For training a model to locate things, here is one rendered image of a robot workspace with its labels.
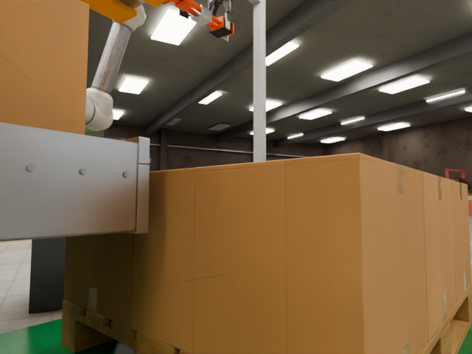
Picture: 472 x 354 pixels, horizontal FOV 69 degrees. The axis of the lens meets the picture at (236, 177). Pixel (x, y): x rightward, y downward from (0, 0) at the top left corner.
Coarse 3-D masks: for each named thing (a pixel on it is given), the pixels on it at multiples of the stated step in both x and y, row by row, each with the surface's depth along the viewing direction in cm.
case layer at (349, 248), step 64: (192, 192) 75; (256, 192) 64; (320, 192) 55; (384, 192) 59; (448, 192) 107; (128, 256) 90; (192, 256) 74; (256, 256) 63; (320, 256) 55; (384, 256) 58; (448, 256) 102; (128, 320) 88; (192, 320) 73; (256, 320) 62; (320, 320) 54; (384, 320) 56
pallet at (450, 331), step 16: (64, 304) 112; (464, 304) 129; (64, 320) 111; (80, 320) 104; (96, 320) 98; (112, 320) 98; (448, 320) 97; (464, 320) 128; (64, 336) 111; (80, 336) 107; (96, 336) 111; (112, 336) 92; (128, 336) 87; (144, 336) 83; (448, 336) 96; (464, 336) 117; (144, 352) 83; (160, 352) 79; (176, 352) 77; (432, 352) 89; (448, 352) 95
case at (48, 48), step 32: (0, 0) 69; (32, 0) 74; (64, 0) 79; (0, 32) 69; (32, 32) 73; (64, 32) 78; (0, 64) 69; (32, 64) 73; (64, 64) 78; (0, 96) 68; (32, 96) 73; (64, 96) 78; (64, 128) 77
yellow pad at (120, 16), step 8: (80, 0) 115; (88, 0) 114; (96, 0) 114; (104, 0) 114; (112, 0) 116; (96, 8) 119; (104, 8) 119; (112, 8) 119; (120, 8) 119; (128, 8) 121; (112, 16) 124; (120, 16) 124; (128, 16) 124
